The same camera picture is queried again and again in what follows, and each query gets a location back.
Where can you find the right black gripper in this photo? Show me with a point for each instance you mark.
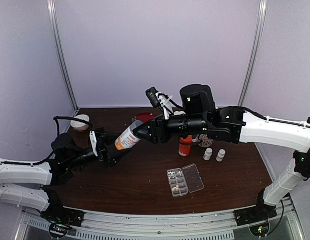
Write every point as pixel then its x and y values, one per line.
pixel 154 124

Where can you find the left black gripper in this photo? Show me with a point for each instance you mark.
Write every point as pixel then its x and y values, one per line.
pixel 104 156

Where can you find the grey lid vitamin bottle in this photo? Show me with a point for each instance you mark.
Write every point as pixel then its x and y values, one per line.
pixel 127 139

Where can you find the orange pill bottle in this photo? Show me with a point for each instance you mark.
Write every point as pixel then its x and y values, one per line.
pixel 185 146

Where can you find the clear plastic pill organizer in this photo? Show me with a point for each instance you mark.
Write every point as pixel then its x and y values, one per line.
pixel 190 182

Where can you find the small white bottle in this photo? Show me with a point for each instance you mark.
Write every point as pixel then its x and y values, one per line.
pixel 220 155
pixel 207 154

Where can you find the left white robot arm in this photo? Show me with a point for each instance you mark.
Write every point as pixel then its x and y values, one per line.
pixel 56 170

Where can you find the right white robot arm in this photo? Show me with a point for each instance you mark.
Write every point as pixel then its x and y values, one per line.
pixel 234 124

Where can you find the white pills in organizer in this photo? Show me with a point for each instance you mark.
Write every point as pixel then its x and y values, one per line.
pixel 174 173

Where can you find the cream pills in organizer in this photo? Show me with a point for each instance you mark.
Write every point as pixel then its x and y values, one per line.
pixel 175 189

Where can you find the red floral plate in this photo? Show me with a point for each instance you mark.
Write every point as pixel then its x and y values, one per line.
pixel 144 116

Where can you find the white ceramic rice bowl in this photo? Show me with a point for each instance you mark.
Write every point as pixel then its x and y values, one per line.
pixel 80 126

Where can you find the floral mug yellow inside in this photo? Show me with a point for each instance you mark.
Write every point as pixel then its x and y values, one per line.
pixel 202 140

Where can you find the front aluminium rail base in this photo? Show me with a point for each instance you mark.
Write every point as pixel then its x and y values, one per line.
pixel 218 225

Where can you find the right aluminium frame post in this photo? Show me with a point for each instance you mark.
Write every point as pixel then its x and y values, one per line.
pixel 259 29

